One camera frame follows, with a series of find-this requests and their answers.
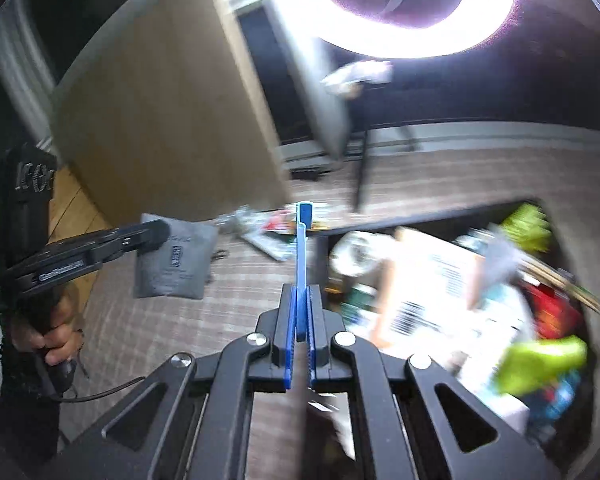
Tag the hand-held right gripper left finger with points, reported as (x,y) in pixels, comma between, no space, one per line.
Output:
(292,335)

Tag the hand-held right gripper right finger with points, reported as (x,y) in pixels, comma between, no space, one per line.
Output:
(311,340)

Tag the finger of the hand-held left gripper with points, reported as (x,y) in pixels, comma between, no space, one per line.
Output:
(130,237)

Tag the grey pouch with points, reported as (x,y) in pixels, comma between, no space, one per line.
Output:
(180,270)

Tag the blue plastic clip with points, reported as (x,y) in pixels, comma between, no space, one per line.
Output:
(302,260)

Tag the orange labelled packet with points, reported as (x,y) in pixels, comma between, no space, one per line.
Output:
(430,285)

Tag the black storage container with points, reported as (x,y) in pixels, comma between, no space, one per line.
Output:
(430,217)

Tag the green packet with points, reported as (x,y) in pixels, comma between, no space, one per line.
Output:
(535,360)

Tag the person's left forearm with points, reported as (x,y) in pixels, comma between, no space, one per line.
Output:
(25,410)

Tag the person's left hand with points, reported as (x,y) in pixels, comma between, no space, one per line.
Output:
(60,340)

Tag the pine wood board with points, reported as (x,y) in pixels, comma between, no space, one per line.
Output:
(75,205)

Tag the white tape roll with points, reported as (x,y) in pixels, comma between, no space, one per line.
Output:
(355,255)

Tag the wooden cabinet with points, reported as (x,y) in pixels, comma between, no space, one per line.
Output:
(170,110)

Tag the black tripod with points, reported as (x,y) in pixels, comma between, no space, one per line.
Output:
(362,160)

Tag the green brush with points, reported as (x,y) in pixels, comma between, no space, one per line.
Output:
(525,225)

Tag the red pouch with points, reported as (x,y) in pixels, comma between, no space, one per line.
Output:
(555,310)

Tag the wooden sticks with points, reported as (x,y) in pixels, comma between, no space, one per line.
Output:
(570,285)

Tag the white paper tag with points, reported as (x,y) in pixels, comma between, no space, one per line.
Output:
(355,75)

